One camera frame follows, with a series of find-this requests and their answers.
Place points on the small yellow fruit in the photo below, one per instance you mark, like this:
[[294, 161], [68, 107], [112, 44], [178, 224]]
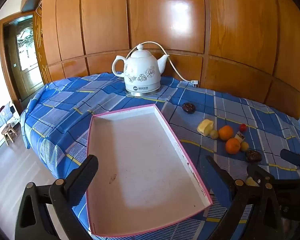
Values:
[[244, 146]]

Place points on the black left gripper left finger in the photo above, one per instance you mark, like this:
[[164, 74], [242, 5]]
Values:
[[34, 221]]

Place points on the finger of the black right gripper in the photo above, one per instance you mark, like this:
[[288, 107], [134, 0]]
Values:
[[258, 174], [290, 156]]

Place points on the orange upper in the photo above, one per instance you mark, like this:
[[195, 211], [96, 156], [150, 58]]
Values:
[[225, 133]]

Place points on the white box lid pink rim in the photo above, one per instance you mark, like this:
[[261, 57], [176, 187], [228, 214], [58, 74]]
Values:
[[145, 179]]

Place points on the white ceramic electric kettle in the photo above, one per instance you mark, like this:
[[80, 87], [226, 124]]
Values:
[[141, 70]]

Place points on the wooden wall cabinet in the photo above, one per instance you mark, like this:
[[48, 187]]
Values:
[[248, 48]]

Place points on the dark brown round fruit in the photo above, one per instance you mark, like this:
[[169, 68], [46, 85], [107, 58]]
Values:
[[253, 156]]

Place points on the orange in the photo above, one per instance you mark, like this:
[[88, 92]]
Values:
[[232, 146], [225, 133]]

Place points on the small yellow-green fruit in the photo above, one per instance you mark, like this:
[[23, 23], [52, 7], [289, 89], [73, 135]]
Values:
[[214, 134]]

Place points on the red cherry tomato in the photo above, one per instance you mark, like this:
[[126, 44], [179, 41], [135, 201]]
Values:
[[242, 128]]

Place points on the dark cut fruit chunk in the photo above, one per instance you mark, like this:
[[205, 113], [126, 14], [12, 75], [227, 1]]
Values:
[[250, 182]]

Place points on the small wooden stool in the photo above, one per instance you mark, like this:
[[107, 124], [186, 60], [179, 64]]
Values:
[[9, 134]]

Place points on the orange lower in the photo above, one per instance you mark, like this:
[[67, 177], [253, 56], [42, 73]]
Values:
[[232, 146]]

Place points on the yellow fruit wedge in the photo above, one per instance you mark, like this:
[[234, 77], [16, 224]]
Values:
[[205, 127]]

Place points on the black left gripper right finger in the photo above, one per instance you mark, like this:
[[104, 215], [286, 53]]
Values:
[[264, 221]]

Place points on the wooden door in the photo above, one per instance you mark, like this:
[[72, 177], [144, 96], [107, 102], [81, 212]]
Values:
[[18, 58]]

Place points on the dark round mangosteen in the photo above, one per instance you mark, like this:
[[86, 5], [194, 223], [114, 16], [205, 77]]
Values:
[[188, 108]]

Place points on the blue plaid tablecloth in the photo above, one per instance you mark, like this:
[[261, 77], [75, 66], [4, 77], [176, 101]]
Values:
[[56, 121]]

